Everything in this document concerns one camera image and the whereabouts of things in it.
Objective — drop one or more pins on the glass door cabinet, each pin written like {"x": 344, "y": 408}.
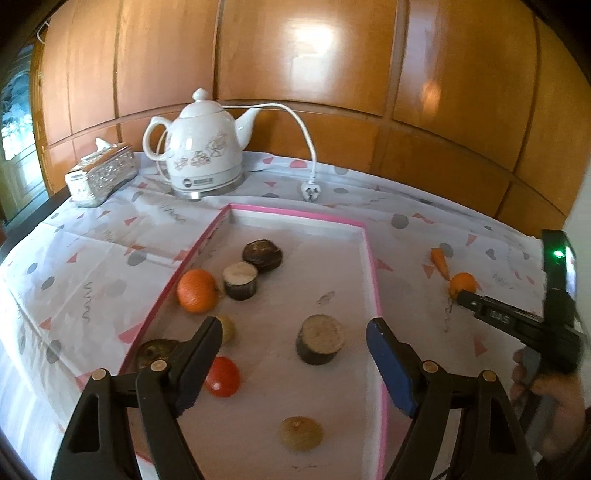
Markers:
{"x": 21, "y": 176}

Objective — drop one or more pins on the person's right hand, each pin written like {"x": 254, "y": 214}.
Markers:
{"x": 569, "y": 418}

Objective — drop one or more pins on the white patterned tablecloth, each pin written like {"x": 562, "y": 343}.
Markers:
{"x": 89, "y": 285}

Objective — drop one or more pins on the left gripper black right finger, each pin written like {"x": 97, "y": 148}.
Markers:
{"x": 489, "y": 444}

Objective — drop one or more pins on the small yellow fruit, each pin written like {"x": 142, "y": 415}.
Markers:
{"x": 228, "y": 328}

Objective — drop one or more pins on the large orange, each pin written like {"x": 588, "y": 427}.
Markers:
{"x": 197, "y": 291}

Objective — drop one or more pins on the small orange mandarin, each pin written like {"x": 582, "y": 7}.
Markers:
{"x": 462, "y": 282}

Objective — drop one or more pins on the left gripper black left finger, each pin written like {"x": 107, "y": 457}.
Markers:
{"x": 97, "y": 443}

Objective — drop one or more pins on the silver ornate tissue box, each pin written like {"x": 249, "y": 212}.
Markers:
{"x": 98, "y": 174}

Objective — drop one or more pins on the beige round fruit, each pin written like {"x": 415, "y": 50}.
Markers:
{"x": 300, "y": 433}

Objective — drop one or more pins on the pink rimmed white tray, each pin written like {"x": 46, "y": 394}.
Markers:
{"x": 328, "y": 268}

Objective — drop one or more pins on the dark round fruit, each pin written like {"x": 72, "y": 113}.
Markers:
{"x": 263, "y": 254}

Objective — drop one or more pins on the white ceramic electric kettle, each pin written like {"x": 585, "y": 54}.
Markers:
{"x": 202, "y": 148}

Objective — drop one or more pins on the orange carrot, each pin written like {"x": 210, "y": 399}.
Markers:
{"x": 438, "y": 258}

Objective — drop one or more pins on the dark cut cylinder piece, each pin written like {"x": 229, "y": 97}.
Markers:
{"x": 240, "y": 280}
{"x": 319, "y": 339}

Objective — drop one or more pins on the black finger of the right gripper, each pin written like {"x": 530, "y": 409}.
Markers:
{"x": 511, "y": 320}

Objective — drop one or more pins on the red tomato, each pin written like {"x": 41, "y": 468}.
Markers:
{"x": 223, "y": 378}

